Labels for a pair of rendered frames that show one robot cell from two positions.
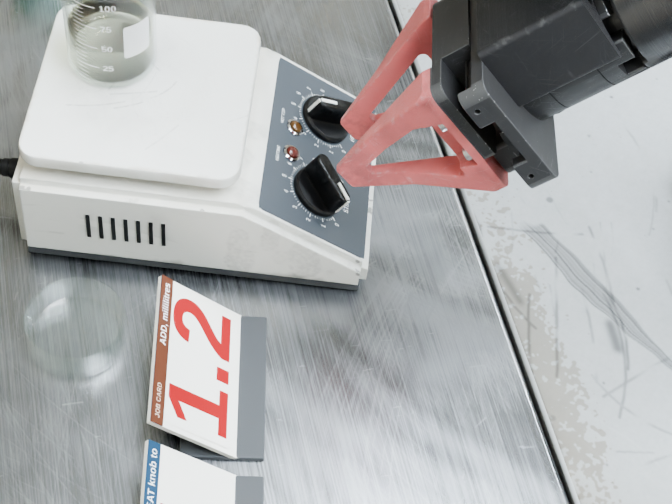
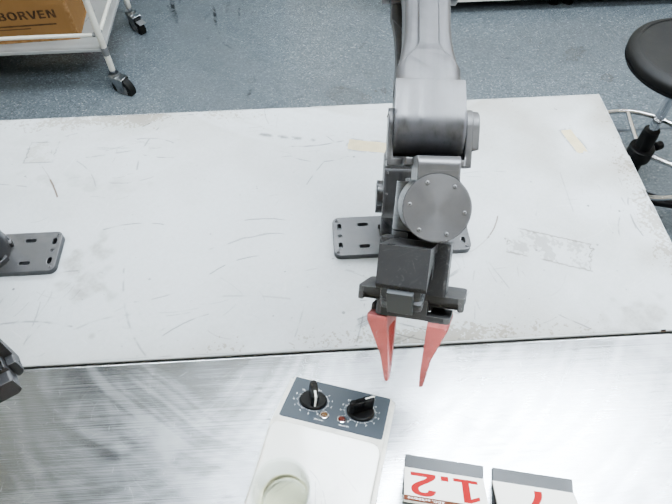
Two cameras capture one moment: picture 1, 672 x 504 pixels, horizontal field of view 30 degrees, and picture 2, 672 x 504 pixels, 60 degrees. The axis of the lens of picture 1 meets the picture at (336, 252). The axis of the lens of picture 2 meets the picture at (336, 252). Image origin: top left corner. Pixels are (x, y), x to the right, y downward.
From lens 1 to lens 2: 49 cm
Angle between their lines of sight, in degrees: 41
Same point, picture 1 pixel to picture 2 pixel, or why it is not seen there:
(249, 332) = (414, 463)
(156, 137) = (349, 485)
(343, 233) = (379, 404)
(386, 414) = (457, 407)
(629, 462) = (479, 315)
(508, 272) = not seen: hidden behind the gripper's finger
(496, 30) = (435, 285)
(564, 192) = (339, 305)
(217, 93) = (320, 448)
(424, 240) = (362, 372)
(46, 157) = not seen: outside the picture
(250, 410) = (458, 468)
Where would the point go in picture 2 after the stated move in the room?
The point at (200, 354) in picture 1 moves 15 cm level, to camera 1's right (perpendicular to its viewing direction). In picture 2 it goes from (439, 487) to (463, 366)
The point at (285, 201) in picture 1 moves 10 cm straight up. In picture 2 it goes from (372, 427) to (377, 392)
